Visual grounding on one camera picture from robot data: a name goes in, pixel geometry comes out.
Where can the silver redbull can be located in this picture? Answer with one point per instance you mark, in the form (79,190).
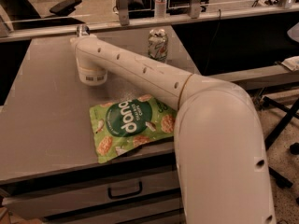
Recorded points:
(83,30)

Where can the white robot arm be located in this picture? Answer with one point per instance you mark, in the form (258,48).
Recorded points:
(218,137)

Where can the green white 7up can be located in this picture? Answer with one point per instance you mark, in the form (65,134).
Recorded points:
(158,44)

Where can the green rice chips bag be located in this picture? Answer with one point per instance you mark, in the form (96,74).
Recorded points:
(121,127)

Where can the grey drawer cabinet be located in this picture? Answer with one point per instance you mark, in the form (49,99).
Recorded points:
(75,191)

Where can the clear plastic water bottle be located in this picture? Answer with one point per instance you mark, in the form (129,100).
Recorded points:
(160,9)

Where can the black office chair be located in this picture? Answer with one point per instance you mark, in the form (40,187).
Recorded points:
(25,14)

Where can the black drawer handle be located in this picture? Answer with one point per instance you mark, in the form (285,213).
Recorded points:
(124,190)

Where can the grey metal rail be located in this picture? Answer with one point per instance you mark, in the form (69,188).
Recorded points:
(268,76)

